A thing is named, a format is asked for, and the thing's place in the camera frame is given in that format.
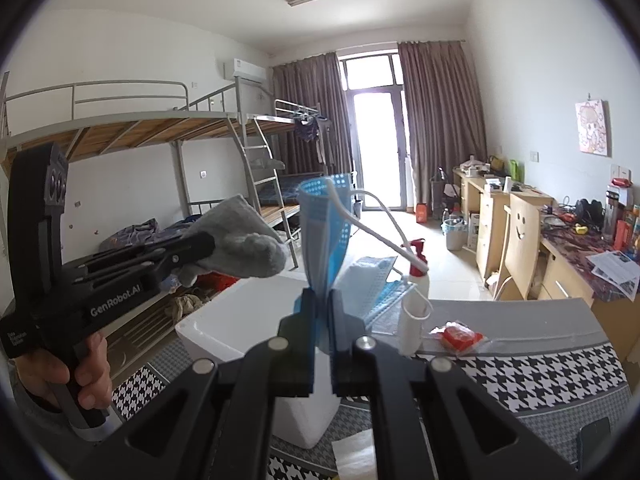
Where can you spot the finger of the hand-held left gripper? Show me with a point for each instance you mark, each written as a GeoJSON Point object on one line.
{"type": "Point", "coordinates": [187, 255]}
{"type": "Point", "coordinates": [165, 241]}

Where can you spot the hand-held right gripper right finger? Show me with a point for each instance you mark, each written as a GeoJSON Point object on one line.
{"type": "Point", "coordinates": [334, 312]}

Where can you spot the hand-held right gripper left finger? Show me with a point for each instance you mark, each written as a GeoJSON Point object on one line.
{"type": "Point", "coordinates": [307, 312]}

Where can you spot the blue face masks pile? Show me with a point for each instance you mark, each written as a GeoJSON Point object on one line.
{"type": "Point", "coordinates": [367, 275]}

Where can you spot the blue face mask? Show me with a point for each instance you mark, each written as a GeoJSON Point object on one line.
{"type": "Point", "coordinates": [322, 240]}
{"type": "Point", "coordinates": [385, 307]}

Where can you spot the grey sock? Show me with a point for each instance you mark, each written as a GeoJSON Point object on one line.
{"type": "Point", "coordinates": [250, 255]}

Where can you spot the white foam box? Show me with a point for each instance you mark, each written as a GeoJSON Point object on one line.
{"type": "Point", "coordinates": [235, 315]}

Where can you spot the person's left hand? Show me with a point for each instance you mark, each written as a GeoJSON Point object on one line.
{"type": "Point", "coordinates": [95, 370]}

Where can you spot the blue plaid duvet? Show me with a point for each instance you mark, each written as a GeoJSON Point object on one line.
{"type": "Point", "coordinates": [187, 224]}

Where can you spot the purple patterned blanket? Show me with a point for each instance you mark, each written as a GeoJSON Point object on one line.
{"type": "Point", "coordinates": [132, 234]}

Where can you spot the red plastic bag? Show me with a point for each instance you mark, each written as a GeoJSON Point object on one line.
{"type": "Point", "coordinates": [216, 281]}

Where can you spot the yellowish rag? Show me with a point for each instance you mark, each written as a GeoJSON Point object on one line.
{"type": "Point", "coordinates": [187, 305]}

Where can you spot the white spray bottle red top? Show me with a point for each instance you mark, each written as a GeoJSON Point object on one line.
{"type": "Point", "coordinates": [412, 330]}

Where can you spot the metal bunk ladder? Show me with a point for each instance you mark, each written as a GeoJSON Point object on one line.
{"type": "Point", "coordinates": [265, 180]}

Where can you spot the grey folded cloth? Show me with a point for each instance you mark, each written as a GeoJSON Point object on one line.
{"type": "Point", "coordinates": [267, 164]}

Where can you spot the grey metal bunk bed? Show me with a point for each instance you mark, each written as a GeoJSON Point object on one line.
{"type": "Point", "coordinates": [125, 125]}
{"type": "Point", "coordinates": [280, 121]}

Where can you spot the red packet in clear wrap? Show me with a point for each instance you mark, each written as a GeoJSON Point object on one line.
{"type": "Point", "coordinates": [457, 337]}

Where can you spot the dark blue plaid bedding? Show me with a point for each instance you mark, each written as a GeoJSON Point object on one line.
{"type": "Point", "coordinates": [295, 184]}

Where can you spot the orange floor item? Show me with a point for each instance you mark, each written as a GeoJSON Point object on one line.
{"type": "Point", "coordinates": [421, 212]}

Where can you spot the paper sheet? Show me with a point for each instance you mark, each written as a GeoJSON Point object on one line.
{"type": "Point", "coordinates": [352, 447]}

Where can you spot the white bucket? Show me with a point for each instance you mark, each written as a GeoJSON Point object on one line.
{"type": "Point", "coordinates": [455, 235]}

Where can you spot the black metal rack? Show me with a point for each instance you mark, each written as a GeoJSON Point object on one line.
{"type": "Point", "coordinates": [442, 190]}

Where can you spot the hanging dark clothes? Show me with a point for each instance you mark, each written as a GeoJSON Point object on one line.
{"type": "Point", "coordinates": [307, 132]}

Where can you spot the wooden desk with drawers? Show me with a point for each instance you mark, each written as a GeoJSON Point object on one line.
{"type": "Point", "coordinates": [487, 230]}

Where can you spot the glass balcony door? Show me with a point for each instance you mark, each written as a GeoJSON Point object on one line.
{"type": "Point", "coordinates": [375, 130]}

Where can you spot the white air conditioner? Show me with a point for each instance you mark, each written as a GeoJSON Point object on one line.
{"type": "Point", "coordinates": [245, 69]}

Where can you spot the brown curtain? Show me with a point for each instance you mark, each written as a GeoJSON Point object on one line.
{"type": "Point", "coordinates": [440, 120]}
{"type": "Point", "coordinates": [310, 110]}

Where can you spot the houndstooth tablecloth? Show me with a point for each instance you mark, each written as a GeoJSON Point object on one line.
{"type": "Point", "coordinates": [525, 375]}

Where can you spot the wooden chair with smiley face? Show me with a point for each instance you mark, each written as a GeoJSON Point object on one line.
{"type": "Point", "coordinates": [522, 240]}

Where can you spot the green paper bag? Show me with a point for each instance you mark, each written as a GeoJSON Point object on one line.
{"type": "Point", "coordinates": [515, 170]}

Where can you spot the wooden desk with patterned cover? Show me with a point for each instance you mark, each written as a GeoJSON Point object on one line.
{"type": "Point", "coordinates": [575, 260]}

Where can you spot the printed papers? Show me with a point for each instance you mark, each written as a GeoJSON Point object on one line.
{"type": "Point", "coordinates": [617, 272]}

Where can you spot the dark flat object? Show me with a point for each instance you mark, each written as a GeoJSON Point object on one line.
{"type": "Point", "coordinates": [594, 442]}

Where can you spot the dark thermos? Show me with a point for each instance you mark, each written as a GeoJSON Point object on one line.
{"type": "Point", "coordinates": [610, 215]}

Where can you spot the red carton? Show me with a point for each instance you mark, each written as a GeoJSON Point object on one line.
{"type": "Point", "coordinates": [621, 235]}

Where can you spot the cartoon wall poster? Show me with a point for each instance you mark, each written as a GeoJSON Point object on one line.
{"type": "Point", "coordinates": [593, 127]}

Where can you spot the white wall switches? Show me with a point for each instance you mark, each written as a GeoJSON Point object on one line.
{"type": "Point", "coordinates": [621, 172]}

